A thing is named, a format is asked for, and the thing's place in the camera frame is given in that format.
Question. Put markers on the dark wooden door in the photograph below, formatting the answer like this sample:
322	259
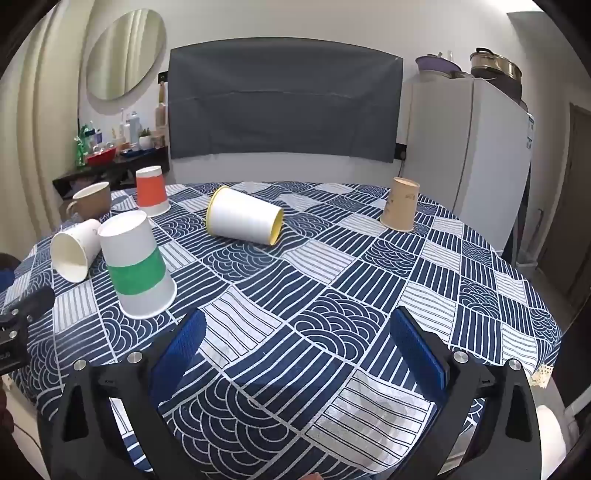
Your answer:
570	207

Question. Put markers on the blue patterned tablecloth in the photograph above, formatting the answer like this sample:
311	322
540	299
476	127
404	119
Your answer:
323	286

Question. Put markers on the white stool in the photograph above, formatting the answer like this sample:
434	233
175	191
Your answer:
549	438

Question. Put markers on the plain white paper cup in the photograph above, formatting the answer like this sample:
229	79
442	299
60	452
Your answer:
76	244

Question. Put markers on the white cup with green band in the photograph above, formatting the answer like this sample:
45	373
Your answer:
138	277

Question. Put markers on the white cup with yellow inside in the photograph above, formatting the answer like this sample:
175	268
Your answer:
244	217

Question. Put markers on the oval wall mirror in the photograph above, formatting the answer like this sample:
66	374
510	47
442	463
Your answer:
124	55

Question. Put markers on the green bottle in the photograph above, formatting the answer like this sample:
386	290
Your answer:
82	147

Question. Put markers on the dark side shelf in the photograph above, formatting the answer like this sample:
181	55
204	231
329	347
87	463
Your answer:
92	176

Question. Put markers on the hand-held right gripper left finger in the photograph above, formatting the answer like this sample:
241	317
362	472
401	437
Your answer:
179	357

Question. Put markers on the red bowl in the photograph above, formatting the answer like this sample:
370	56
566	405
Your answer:
99	158

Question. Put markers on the steel pot with lid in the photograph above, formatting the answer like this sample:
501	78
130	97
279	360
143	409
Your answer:
496	62

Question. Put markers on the brown ceramic mug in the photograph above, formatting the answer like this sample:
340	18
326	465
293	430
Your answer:
92	199

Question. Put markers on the beige curtain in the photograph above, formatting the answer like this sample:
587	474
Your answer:
41	115

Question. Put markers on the orange and white paper cup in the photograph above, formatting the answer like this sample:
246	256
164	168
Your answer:
151	191

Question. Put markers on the purple bowl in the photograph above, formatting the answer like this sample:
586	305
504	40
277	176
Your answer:
438	67

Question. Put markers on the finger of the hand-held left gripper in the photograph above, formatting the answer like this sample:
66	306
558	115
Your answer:
32	302

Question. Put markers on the white refrigerator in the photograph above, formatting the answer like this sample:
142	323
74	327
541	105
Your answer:
461	147

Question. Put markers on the small potted plant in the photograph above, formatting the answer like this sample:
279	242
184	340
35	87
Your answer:
145	138

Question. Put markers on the wall socket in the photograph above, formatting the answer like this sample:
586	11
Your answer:
400	151

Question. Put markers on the white bottle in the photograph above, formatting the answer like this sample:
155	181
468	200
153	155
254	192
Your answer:
133	128

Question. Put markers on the brown kraft paper cup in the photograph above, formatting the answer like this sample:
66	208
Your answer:
400	203

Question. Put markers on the grey cloth cover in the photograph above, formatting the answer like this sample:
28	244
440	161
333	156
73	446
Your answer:
281	101

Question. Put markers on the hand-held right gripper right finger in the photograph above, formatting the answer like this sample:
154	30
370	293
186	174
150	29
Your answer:
418	360

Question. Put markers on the tan bottle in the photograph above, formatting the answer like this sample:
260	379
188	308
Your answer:
161	110

